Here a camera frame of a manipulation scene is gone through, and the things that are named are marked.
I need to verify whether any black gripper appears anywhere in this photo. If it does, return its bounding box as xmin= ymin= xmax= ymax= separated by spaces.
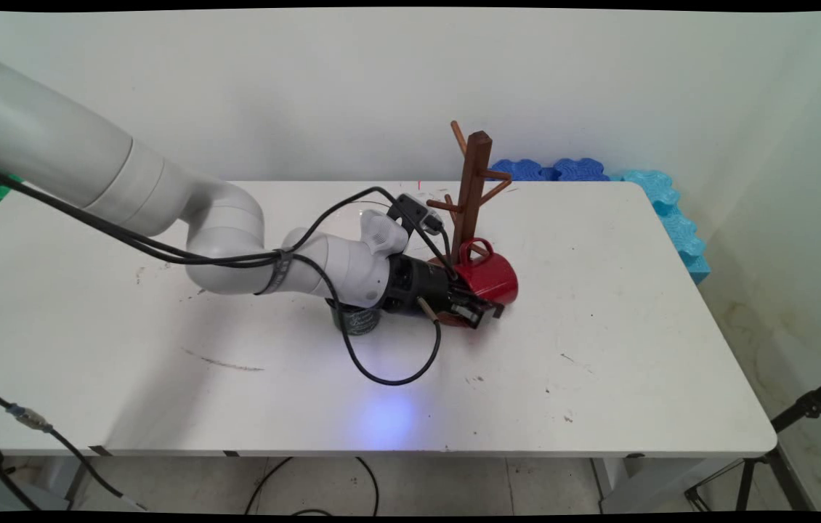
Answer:
xmin=384 ymin=254 xmax=504 ymax=331

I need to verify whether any black camera cable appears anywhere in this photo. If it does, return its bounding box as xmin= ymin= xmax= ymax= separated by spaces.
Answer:
xmin=0 ymin=158 xmax=458 ymax=283

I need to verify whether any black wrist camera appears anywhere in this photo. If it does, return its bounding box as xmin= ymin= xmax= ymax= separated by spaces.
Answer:
xmin=387 ymin=192 xmax=445 ymax=235

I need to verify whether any black looping gripper cable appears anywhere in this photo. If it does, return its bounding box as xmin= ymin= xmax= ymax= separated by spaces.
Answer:
xmin=288 ymin=251 xmax=444 ymax=386

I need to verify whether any black floor cable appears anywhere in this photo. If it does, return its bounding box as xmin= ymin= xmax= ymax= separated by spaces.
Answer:
xmin=243 ymin=456 xmax=382 ymax=517

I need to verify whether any dark green enamel mug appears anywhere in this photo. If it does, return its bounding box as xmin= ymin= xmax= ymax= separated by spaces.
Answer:
xmin=326 ymin=296 xmax=384 ymax=337

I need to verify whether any dark blue foam mat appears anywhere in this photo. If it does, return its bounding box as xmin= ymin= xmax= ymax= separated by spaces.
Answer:
xmin=551 ymin=157 xmax=612 ymax=182
xmin=489 ymin=158 xmax=554 ymax=182

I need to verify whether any brown wooden mug tree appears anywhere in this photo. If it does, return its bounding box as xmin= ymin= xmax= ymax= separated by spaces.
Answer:
xmin=425 ymin=120 xmax=514 ymax=268

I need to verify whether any red enamel mug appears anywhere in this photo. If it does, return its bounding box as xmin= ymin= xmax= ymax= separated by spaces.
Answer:
xmin=427 ymin=238 xmax=520 ymax=329

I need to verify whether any black tripod stand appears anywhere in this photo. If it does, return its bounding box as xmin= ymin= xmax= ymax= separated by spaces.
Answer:
xmin=684 ymin=363 xmax=821 ymax=513

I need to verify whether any black cable strap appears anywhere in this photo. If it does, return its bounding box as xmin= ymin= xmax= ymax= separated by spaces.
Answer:
xmin=256 ymin=249 xmax=295 ymax=296

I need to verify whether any light blue foam mat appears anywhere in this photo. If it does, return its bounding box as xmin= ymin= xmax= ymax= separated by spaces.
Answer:
xmin=660 ymin=209 xmax=711 ymax=285
xmin=610 ymin=169 xmax=682 ymax=216

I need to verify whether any black cable with silver connector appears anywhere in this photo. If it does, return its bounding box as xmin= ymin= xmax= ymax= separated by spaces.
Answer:
xmin=0 ymin=373 xmax=151 ymax=511

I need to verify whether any white table leg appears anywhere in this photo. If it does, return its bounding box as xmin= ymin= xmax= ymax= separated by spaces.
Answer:
xmin=591 ymin=455 xmax=740 ymax=514
xmin=36 ymin=455 xmax=95 ymax=509

